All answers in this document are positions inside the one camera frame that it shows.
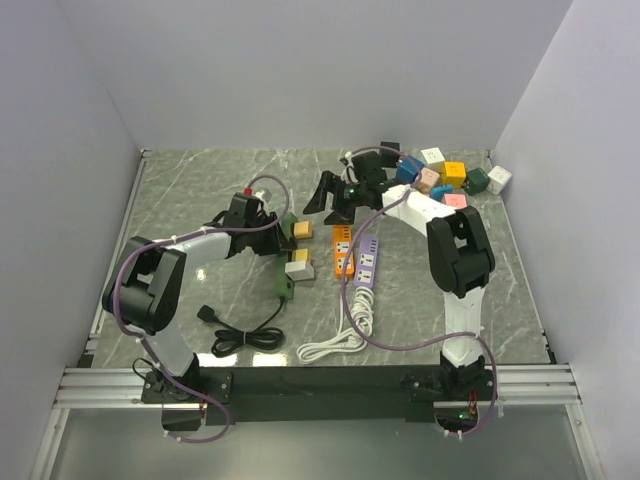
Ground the white plug cube back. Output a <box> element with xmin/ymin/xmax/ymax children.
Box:
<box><xmin>420</xmin><ymin>147</ymin><xmax>445</xmax><ymax>168</ymax></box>

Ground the white plug cube right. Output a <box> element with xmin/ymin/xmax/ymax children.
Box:
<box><xmin>486</xmin><ymin>165</ymin><xmax>512</xmax><ymax>195</ymax></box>

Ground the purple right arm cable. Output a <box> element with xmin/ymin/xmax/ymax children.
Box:
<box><xmin>339</xmin><ymin>145</ymin><xmax>500</xmax><ymax>437</ymax></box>

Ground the black plug cube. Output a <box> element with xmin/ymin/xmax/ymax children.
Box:
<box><xmin>379</xmin><ymin>141</ymin><xmax>401</xmax><ymax>168</ymax></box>

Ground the white plug cube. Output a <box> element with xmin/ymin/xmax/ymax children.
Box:
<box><xmin>420</xmin><ymin>147</ymin><xmax>445</xmax><ymax>168</ymax></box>
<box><xmin>486</xmin><ymin>165</ymin><xmax>512</xmax><ymax>195</ymax></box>

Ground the white coiled cable purple strip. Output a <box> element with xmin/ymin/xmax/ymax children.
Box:
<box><xmin>351</xmin><ymin>286</ymin><xmax>374</xmax><ymax>337</ymax></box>

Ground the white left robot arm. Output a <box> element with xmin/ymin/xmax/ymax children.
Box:
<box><xmin>102</xmin><ymin>192</ymin><xmax>296</xmax><ymax>402</ymax></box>

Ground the purple power strip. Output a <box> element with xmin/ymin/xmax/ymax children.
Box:
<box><xmin>354</xmin><ymin>235</ymin><xmax>380</xmax><ymax>289</ymax></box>

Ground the beige pink plug cube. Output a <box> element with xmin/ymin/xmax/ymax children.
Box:
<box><xmin>415</xmin><ymin>168</ymin><xmax>440</xmax><ymax>196</ymax></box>

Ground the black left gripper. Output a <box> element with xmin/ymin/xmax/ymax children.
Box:
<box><xmin>245</xmin><ymin>211</ymin><xmax>292</xmax><ymax>256</ymax></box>

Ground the orange power strip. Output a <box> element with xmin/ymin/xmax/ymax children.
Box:
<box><xmin>332</xmin><ymin>225</ymin><xmax>355</xmax><ymax>279</ymax></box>

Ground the black power cable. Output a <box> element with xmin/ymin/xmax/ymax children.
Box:
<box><xmin>195</xmin><ymin>297</ymin><xmax>287</xmax><ymax>358</ymax></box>

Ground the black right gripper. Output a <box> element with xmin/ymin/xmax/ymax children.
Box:
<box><xmin>303</xmin><ymin>171</ymin><xmax>368</xmax><ymax>227</ymax></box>

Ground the white plug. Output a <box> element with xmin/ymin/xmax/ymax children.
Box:
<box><xmin>285</xmin><ymin>260</ymin><xmax>315</xmax><ymax>282</ymax></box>

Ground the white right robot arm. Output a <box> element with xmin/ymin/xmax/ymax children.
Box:
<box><xmin>303</xmin><ymin>145</ymin><xmax>497</xmax><ymax>400</ymax></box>

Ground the yellow plug cube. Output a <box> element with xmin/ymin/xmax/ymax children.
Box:
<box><xmin>442</xmin><ymin>161</ymin><xmax>467</xmax><ymax>189</ymax></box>

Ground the dark blue plug cube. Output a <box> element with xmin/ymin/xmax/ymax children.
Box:
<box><xmin>395</xmin><ymin>156</ymin><xmax>424</xmax><ymax>184</ymax></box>

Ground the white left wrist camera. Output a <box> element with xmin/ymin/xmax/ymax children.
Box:
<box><xmin>243</xmin><ymin>187</ymin><xmax>272</xmax><ymax>203</ymax></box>

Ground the yellow plug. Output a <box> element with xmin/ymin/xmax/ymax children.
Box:
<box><xmin>293</xmin><ymin>220</ymin><xmax>313</xmax><ymax>240</ymax></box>
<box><xmin>291</xmin><ymin>248</ymin><xmax>312</xmax><ymax>262</ymax></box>

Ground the green power strip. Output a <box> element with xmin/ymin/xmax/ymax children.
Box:
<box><xmin>274</xmin><ymin>212</ymin><xmax>298</xmax><ymax>300</ymax></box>

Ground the aluminium rail frame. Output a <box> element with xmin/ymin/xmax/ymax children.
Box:
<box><xmin>34</xmin><ymin>149</ymin><xmax>589</xmax><ymax>479</ymax></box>

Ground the dark green plug cube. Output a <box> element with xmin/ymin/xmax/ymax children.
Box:
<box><xmin>462</xmin><ymin>168</ymin><xmax>490</xmax><ymax>196</ymax></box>

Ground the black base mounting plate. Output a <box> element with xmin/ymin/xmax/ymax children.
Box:
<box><xmin>139</xmin><ymin>364</ymin><xmax>499</xmax><ymax>426</ymax></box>

